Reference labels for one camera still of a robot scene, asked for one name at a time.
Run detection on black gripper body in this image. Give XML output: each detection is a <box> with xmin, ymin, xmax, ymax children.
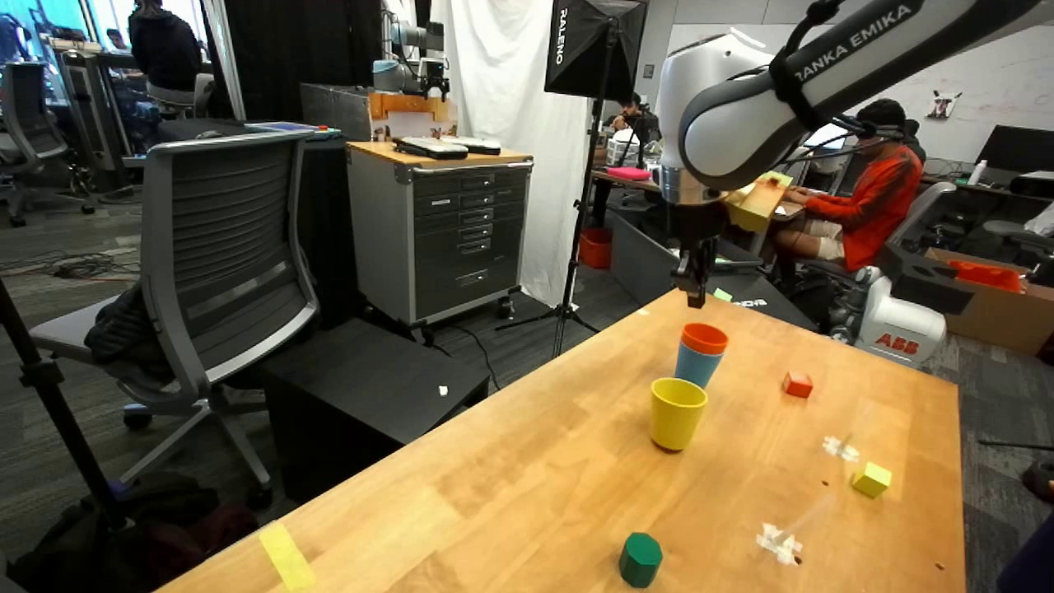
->
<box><xmin>663</xmin><ymin>201</ymin><xmax>734</xmax><ymax>258</ymax></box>

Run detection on orange plastic cup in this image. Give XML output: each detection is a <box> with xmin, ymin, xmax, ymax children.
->
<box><xmin>677</xmin><ymin>320</ymin><xmax>732</xmax><ymax>356</ymax></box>

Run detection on yellow plastic cup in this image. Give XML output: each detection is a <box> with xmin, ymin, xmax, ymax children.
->
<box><xmin>646</xmin><ymin>375</ymin><xmax>712</xmax><ymax>456</ymax></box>

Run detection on white ABB robot base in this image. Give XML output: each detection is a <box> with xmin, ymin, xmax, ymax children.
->
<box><xmin>850</xmin><ymin>267</ymin><xmax>949</xmax><ymax>371</ymax></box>

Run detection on blue plastic cup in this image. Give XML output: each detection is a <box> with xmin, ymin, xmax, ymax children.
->
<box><xmin>673</xmin><ymin>341</ymin><xmax>725</xmax><ymax>390</ymax></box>

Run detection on orange bucket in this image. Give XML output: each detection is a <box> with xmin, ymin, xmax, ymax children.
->
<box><xmin>577</xmin><ymin>223</ymin><xmax>614</xmax><ymax>274</ymax></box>

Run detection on black light stand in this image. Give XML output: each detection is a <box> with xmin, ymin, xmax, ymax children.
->
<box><xmin>497</xmin><ymin>95</ymin><xmax>608</xmax><ymax>332</ymax></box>

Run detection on distant seated person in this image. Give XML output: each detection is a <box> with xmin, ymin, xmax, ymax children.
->
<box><xmin>608</xmin><ymin>94</ymin><xmax>663</xmax><ymax>144</ymax></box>

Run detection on red cube block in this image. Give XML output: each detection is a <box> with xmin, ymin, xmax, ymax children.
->
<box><xmin>778</xmin><ymin>370</ymin><xmax>815</xmax><ymax>401</ymax></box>

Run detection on person in orange shirt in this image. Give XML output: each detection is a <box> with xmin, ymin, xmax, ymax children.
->
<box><xmin>787</xmin><ymin>95</ymin><xmax>928</xmax><ymax>274</ymax></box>

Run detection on grey black office chair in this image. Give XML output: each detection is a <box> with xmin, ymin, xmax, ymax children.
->
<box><xmin>854</xmin><ymin>181</ymin><xmax>975</xmax><ymax>291</ymax></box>

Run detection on black softbox light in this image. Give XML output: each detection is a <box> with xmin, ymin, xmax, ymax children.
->
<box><xmin>544</xmin><ymin>0</ymin><xmax>653</xmax><ymax>106</ymax></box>

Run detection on white tape patch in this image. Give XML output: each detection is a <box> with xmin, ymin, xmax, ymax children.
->
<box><xmin>755</xmin><ymin>520</ymin><xmax>802</xmax><ymax>571</ymax></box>
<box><xmin>820</xmin><ymin>435</ymin><xmax>863</xmax><ymax>466</ymax></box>

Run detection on grey drawer cabinet wooden top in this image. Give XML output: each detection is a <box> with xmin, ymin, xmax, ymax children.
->
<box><xmin>345</xmin><ymin>139</ymin><xmax>535</xmax><ymax>331</ymax></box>

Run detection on white curtain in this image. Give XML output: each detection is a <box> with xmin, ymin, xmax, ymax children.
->
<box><xmin>430</xmin><ymin>0</ymin><xmax>595</xmax><ymax>311</ymax></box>

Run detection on yellow cube block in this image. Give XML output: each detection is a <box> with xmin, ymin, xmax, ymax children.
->
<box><xmin>850</xmin><ymin>458</ymin><xmax>897</xmax><ymax>503</ymax></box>

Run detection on red tool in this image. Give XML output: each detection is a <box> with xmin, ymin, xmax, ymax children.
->
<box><xmin>949</xmin><ymin>258</ymin><xmax>1032</xmax><ymax>293</ymax></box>

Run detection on green cylinder block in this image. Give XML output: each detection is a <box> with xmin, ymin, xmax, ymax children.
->
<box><xmin>614</xmin><ymin>531</ymin><xmax>664</xmax><ymax>590</ymax></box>

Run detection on large cardboard box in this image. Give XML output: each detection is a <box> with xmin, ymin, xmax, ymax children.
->
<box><xmin>920</xmin><ymin>243</ymin><xmax>1054</xmax><ymax>359</ymax></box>

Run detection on black angled monitor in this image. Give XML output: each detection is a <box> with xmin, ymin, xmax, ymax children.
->
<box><xmin>975</xmin><ymin>121</ymin><xmax>1054</xmax><ymax>179</ymax></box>

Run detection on grey machine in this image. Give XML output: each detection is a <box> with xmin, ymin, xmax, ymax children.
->
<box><xmin>372</xmin><ymin>12</ymin><xmax>455</xmax><ymax>101</ymax></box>

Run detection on black low platform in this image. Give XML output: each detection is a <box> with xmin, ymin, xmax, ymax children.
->
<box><xmin>261</xmin><ymin>318</ymin><xmax>491</xmax><ymax>498</ymax></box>

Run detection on person with grey sleeve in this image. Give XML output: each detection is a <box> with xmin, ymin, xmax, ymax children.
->
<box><xmin>995</xmin><ymin>458</ymin><xmax>1054</xmax><ymax>593</ymax></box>

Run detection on black curtain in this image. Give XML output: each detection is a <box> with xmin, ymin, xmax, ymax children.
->
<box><xmin>222</xmin><ymin>0</ymin><xmax>387</xmax><ymax>125</ymax></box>

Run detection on grey mesh office chair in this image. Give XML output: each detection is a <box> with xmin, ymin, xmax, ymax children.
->
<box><xmin>26</xmin><ymin>121</ymin><xmax>345</xmax><ymax>498</ymax></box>

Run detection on yellow tape strip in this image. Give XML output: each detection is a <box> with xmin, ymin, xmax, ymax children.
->
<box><xmin>256</xmin><ymin>520</ymin><xmax>320</xmax><ymax>593</ymax></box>

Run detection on person in dark top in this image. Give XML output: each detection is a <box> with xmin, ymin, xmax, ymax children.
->
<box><xmin>121</xmin><ymin>0</ymin><xmax>217</xmax><ymax>118</ymax></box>

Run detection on dark bundle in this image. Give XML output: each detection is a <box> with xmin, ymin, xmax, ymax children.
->
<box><xmin>83</xmin><ymin>285</ymin><xmax>177</xmax><ymax>390</ymax></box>

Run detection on dark floor bag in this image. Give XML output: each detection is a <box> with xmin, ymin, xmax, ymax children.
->
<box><xmin>11</xmin><ymin>472</ymin><xmax>265</xmax><ymax>593</ymax></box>

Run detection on black tripod stand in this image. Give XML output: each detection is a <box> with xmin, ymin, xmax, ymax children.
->
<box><xmin>0</xmin><ymin>276</ymin><xmax>125</xmax><ymax>520</ymax></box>

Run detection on grey swivel chair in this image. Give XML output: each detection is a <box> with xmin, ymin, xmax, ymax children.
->
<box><xmin>0</xmin><ymin>58</ymin><xmax>71</xmax><ymax>228</ymax></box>

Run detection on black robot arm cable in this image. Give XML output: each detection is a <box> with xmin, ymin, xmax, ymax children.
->
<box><xmin>768</xmin><ymin>0</ymin><xmax>854</xmax><ymax>109</ymax></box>

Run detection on wall whiteboard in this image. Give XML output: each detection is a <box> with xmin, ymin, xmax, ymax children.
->
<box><xmin>854</xmin><ymin>30</ymin><xmax>1023</xmax><ymax>167</ymax></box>

